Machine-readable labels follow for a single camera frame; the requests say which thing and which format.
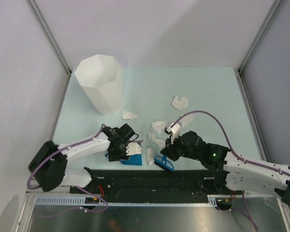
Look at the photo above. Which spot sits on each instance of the blue dustpan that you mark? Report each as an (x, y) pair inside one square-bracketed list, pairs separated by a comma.
[(133, 160)]

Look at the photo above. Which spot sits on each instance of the aluminium frame post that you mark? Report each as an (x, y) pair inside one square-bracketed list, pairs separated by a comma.
[(37, 13), (265, 26)]

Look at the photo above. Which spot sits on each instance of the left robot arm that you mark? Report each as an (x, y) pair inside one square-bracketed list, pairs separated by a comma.
[(51, 166)]

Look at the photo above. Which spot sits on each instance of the right aluminium frame post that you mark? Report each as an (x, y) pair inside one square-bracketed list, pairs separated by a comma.
[(265, 26)]

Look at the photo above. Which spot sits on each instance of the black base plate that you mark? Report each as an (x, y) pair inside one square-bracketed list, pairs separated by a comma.
[(190, 186)]

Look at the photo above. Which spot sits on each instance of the blue hand brush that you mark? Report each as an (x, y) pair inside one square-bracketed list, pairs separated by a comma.
[(163, 163)]

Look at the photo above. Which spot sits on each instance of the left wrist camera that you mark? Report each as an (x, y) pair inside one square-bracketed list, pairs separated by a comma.
[(134, 149)]

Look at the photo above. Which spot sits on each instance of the white slotted cable duct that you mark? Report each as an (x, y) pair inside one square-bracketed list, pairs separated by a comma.
[(82, 200)]

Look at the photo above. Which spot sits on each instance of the paper scrap near bin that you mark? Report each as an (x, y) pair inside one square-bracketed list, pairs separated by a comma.
[(125, 115)]

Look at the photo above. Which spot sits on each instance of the right aluminium side rail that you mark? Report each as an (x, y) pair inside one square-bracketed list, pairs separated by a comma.
[(251, 116)]

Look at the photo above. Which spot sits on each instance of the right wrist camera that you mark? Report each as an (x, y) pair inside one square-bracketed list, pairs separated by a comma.
[(172, 129)]

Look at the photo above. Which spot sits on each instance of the paper scrap by brush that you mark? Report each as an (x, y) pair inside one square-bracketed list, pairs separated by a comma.
[(158, 126)]

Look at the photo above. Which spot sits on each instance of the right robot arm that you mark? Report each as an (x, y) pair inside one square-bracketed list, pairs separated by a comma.
[(232, 172)]

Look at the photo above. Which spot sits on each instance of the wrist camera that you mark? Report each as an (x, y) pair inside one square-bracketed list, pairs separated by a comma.
[(172, 129), (134, 149)]

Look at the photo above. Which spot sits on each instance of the paper scrap front centre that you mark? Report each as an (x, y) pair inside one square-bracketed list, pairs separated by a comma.
[(149, 156)]

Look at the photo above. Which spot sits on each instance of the left aluminium frame post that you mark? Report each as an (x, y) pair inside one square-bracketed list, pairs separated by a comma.
[(37, 13)]

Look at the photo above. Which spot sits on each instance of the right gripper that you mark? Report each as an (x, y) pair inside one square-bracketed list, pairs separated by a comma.
[(169, 150)]

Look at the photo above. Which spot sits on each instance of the paper scrap centre right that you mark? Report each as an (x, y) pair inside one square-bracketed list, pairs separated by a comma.
[(184, 122)]

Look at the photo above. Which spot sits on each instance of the white faceted bin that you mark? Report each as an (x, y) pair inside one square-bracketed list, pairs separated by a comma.
[(100, 77)]

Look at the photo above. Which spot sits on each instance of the paper scrap far right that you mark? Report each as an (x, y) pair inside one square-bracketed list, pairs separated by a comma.
[(180, 103)]

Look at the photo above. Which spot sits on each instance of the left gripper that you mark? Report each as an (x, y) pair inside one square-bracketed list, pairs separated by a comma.
[(113, 156)]

